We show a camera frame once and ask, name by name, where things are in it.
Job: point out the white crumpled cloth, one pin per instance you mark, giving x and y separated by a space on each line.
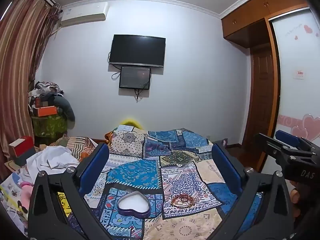
52 157

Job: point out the pile of mixed jewelry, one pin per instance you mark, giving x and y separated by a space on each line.
182 201

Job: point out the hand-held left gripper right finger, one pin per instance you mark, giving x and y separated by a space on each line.
225 166

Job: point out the white air conditioner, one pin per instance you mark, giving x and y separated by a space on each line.
85 13

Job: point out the small black wall monitor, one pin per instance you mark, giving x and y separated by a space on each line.
135 77

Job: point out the patchwork patterned bedspread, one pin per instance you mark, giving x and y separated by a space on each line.
180 160

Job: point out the red box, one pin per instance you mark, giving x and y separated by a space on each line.
23 146

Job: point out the wooden wardrobe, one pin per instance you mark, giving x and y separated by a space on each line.
252 17

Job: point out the black wall television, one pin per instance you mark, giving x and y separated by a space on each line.
137 50

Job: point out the purple heart-shaped tin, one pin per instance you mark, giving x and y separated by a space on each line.
133 203

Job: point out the brown wooden door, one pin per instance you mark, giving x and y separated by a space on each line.
261 92

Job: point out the white heart-print sliding door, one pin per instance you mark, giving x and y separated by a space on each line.
297 100

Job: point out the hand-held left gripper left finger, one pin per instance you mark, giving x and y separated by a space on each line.
96 166

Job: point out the green patterned bag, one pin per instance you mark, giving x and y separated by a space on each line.
48 126

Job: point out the cartoon print sheet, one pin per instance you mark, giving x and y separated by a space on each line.
12 192

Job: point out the orange box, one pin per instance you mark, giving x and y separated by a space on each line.
47 111

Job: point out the orange striped cloth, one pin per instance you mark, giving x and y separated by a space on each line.
77 146

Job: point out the person's right hand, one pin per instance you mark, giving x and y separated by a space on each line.
295 197

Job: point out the pink soft item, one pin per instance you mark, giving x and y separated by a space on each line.
25 185

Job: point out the grey cushion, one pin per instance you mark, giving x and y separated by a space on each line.
65 110

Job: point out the white wall label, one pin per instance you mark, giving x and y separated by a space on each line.
298 73

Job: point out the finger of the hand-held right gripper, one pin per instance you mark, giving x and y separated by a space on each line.
282 150
287 137

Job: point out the yellow object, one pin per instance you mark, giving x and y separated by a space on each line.
131 122

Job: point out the pile of clothes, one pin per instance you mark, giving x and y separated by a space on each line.
47 88

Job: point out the striped brown curtain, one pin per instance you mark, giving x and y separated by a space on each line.
20 55

